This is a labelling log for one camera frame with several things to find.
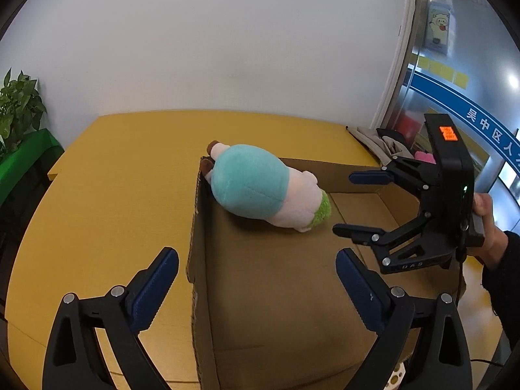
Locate person's right hand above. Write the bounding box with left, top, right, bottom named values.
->
left=472, top=192, right=507, bottom=268

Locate teal and pink plush toy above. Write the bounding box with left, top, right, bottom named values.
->
left=202, top=141, right=333, bottom=233

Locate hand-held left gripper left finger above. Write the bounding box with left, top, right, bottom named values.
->
left=43, top=247, right=179, bottom=390

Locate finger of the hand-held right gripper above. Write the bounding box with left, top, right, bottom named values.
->
left=348, top=155, right=439, bottom=200
left=332, top=207, right=452, bottom=275

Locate person's right forearm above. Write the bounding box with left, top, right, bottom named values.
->
left=481, top=229, right=520, bottom=336

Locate brown cardboard box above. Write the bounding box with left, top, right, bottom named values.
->
left=186, top=155, right=469, bottom=390

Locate red item behind glass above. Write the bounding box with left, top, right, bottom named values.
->
left=399, top=110, right=424, bottom=139

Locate blue window banner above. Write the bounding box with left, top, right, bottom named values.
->
left=409, top=68, right=520, bottom=181

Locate green potted plant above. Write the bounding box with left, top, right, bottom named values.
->
left=0, top=69, right=47, bottom=156

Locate beige cloth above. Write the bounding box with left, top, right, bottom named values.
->
left=346, top=125, right=416, bottom=167

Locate cartoon sheep wall poster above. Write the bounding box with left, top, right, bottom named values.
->
left=422, top=1, right=456, bottom=56

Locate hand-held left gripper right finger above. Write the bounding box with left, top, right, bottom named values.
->
left=335, top=248, right=474, bottom=390

